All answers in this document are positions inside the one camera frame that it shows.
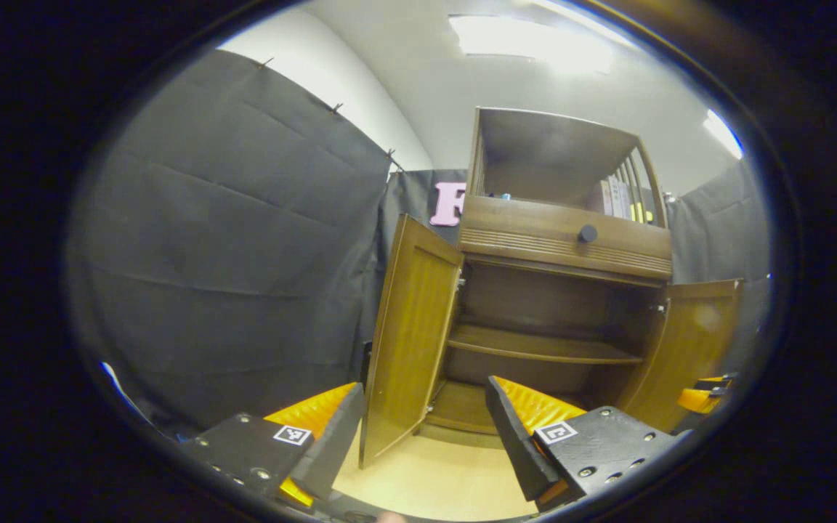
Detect wooden inner cabinet shelf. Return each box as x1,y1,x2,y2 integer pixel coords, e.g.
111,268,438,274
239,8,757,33
448,323,644,365

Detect black backdrop cloth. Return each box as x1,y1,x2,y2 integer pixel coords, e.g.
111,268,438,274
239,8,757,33
62,49,775,437

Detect large ceiling light panel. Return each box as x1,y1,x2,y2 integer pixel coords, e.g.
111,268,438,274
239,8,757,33
449,13,617,75

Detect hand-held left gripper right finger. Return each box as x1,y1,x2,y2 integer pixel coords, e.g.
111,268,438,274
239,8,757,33
485,375,692,513

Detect wooden shoe cabinet door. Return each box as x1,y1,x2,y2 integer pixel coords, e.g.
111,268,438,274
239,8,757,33
358,214,465,469
615,278,745,434

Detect small ceiling light panel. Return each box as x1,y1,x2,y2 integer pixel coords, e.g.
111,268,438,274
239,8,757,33
702,109,745,161

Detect wooden double-door shoe cabinet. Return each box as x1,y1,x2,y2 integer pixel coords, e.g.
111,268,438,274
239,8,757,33
358,108,745,469

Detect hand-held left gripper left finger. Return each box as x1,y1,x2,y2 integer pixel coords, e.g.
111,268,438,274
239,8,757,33
185,382,366,509

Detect wooden cabinet drawer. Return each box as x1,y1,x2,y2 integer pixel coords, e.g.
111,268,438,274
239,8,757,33
458,195,674,283

